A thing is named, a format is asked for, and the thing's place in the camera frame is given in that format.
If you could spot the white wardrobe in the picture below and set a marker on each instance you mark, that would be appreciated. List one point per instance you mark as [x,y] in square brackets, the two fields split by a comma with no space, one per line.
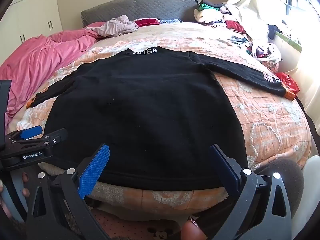
[30,12]

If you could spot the pink cartoon-print cloth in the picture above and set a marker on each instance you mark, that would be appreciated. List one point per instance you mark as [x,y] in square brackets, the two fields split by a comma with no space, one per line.
[125,227]

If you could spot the pink duvet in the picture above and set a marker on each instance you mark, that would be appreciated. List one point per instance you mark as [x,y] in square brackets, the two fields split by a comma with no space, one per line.
[37,57]

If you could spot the grey quilted headboard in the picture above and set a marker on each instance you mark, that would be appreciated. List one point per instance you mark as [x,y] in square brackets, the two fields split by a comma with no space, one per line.
[150,7]

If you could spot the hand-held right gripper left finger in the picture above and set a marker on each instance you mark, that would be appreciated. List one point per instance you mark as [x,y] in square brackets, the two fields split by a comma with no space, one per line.
[95,170]

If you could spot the green-edged ledge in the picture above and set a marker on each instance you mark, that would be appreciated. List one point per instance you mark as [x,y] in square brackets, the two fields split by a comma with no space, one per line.
[290,40]

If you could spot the lilac crumpled garment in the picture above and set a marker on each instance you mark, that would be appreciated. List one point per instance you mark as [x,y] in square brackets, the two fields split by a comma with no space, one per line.
[117,26]

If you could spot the person's right hand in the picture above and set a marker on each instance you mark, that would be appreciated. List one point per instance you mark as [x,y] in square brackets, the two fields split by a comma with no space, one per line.
[191,232]

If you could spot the person's left hand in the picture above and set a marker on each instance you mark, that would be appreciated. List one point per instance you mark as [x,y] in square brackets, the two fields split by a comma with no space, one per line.
[25,192]

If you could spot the dark hanging garment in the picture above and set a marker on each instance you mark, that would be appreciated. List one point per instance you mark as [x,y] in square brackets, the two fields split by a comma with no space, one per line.
[273,31]

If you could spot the red garment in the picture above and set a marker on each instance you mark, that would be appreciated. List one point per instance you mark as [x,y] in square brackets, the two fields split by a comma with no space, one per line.
[147,22]

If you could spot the person's grey trouser leg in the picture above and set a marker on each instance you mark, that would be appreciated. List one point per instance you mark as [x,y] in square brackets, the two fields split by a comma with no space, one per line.
[285,170]

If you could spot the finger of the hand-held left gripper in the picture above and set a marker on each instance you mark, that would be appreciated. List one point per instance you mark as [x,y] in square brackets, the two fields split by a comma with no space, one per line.
[30,132]
[56,135]

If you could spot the black sweater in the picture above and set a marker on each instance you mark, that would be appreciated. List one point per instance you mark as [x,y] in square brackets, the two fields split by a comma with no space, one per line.
[140,105]

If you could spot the pile of folded clothes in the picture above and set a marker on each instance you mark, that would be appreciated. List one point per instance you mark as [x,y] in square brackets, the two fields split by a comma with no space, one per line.
[212,12]

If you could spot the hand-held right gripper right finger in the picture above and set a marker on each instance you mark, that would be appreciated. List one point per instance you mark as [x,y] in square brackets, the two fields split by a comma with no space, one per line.
[225,170]

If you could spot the orange checked fleece blanket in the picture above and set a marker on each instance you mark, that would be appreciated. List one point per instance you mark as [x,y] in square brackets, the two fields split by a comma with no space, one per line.
[262,110]

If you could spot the white curtain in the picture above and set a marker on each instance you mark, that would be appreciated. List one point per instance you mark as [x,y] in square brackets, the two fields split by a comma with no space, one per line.
[257,2]

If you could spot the white bag of clothes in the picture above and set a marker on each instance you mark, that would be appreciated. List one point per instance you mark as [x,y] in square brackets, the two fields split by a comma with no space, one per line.
[265,50]

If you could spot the blue patterned cloth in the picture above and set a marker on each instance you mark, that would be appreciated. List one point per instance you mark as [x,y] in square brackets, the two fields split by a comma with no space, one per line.
[170,21]

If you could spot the red plastic bag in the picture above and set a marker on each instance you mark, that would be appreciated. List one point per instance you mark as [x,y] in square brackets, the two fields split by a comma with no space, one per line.
[287,80]

